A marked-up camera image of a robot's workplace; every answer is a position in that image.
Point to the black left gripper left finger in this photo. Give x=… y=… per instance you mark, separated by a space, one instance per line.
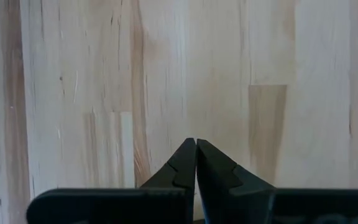
x=166 y=205

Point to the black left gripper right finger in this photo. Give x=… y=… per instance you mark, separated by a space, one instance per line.
x=244 y=205

